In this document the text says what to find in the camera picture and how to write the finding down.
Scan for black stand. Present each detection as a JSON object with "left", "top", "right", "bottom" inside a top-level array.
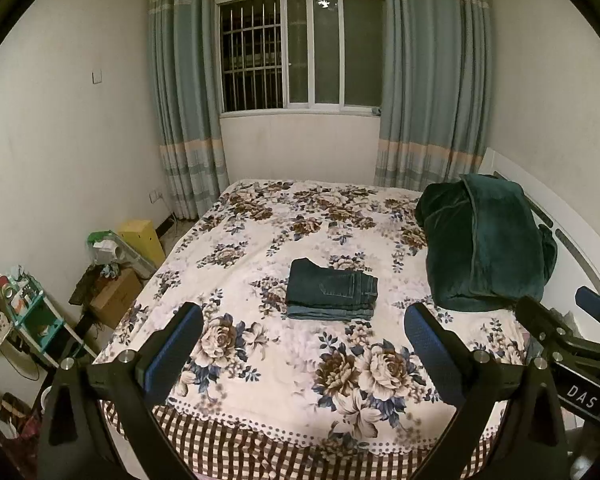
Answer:
[{"left": 69, "top": 265, "right": 101, "bottom": 341}]

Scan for white bed headboard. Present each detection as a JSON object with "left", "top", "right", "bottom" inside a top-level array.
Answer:
[{"left": 480, "top": 147, "right": 600, "bottom": 311}]

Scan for green and clear plastic bag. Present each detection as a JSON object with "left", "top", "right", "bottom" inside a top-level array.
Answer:
[{"left": 85, "top": 230, "right": 153, "bottom": 278}]

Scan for dark green plush blanket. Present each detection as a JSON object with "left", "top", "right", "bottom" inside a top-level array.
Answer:
[{"left": 414, "top": 173, "right": 558, "bottom": 312}]

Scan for yellow box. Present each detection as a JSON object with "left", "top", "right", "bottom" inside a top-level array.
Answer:
[{"left": 117, "top": 218, "right": 167, "bottom": 268}]

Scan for brown cardboard box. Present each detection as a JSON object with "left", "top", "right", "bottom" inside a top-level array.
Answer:
[{"left": 89, "top": 268, "right": 143, "bottom": 330}]

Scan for dark red patterned bag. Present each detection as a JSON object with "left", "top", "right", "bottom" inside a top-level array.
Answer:
[{"left": 0, "top": 392, "right": 43, "bottom": 461}]

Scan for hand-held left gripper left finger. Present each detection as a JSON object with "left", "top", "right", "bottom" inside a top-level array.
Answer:
[{"left": 39, "top": 301, "right": 204, "bottom": 480}]

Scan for teal storage rack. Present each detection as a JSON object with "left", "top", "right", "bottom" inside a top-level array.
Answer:
[{"left": 0, "top": 272, "right": 96, "bottom": 368}]

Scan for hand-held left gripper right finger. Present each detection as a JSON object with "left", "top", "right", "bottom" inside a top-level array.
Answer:
[{"left": 404, "top": 302, "right": 571, "bottom": 480}]

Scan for metal window grille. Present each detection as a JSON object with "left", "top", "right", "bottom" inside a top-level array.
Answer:
[{"left": 221, "top": 2, "right": 283, "bottom": 110}]

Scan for dark blue jeans pants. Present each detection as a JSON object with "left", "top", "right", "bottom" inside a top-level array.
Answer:
[{"left": 286, "top": 258, "right": 379, "bottom": 309}]

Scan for floral checked bed cover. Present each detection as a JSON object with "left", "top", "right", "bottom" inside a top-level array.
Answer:
[{"left": 92, "top": 177, "right": 531, "bottom": 476}]

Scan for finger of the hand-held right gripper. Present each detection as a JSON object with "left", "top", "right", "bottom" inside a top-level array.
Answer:
[
  {"left": 514, "top": 296, "right": 583, "bottom": 361},
  {"left": 575, "top": 286, "right": 600, "bottom": 320}
]

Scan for white framed window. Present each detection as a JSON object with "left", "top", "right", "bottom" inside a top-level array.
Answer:
[{"left": 215, "top": 0, "right": 387, "bottom": 118}]

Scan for teal striped curtain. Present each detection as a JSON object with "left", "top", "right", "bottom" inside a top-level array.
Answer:
[
  {"left": 147, "top": 0, "right": 230, "bottom": 221},
  {"left": 374, "top": 0, "right": 493, "bottom": 191}
]

